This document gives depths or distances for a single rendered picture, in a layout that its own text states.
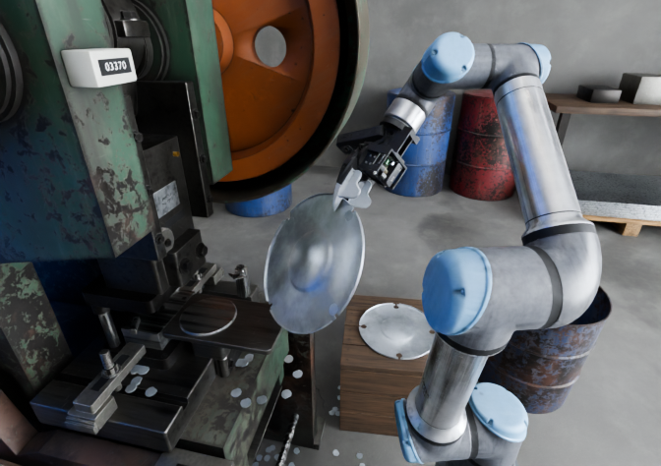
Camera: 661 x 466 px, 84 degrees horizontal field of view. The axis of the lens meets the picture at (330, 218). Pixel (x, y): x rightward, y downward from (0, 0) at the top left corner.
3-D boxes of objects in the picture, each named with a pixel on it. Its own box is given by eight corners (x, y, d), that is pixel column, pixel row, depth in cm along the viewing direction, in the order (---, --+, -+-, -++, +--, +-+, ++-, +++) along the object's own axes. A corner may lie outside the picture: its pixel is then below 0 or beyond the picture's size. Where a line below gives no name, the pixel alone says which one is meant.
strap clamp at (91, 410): (153, 362, 81) (143, 326, 77) (95, 435, 67) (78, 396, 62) (130, 357, 82) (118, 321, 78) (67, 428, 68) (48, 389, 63)
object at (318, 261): (290, 366, 71) (287, 365, 70) (254, 260, 90) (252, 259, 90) (391, 262, 61) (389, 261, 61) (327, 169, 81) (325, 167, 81)
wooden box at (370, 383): (433, 361, 170) (444, 301, 154) (447, 441, 136) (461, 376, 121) (346, 353, 174) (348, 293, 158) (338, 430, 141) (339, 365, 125)
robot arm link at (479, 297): (469, 469, 77) (577, 288, 44) (398, 475, 76) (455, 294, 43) (450, 411, 86) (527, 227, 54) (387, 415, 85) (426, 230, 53)
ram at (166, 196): (217, 257, 85) (197, 128, 72) (181, 298, 72) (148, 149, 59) (150, 249, 88) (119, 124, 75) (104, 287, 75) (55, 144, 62)
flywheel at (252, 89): (255, -204, 83) (73, -6, 111) (210, -268, 65) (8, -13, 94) (400, 89, 104) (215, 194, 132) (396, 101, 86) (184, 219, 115)
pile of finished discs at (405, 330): (432, 307, 151) (432, 305, 151) (443, 363, 125) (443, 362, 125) (360, 301, 154) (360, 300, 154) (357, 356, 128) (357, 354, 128)
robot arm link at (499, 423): (528, 469, 76) (546, 427, 70) (465, 474, 75) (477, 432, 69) (501, 415, 87) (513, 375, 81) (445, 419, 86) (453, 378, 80)
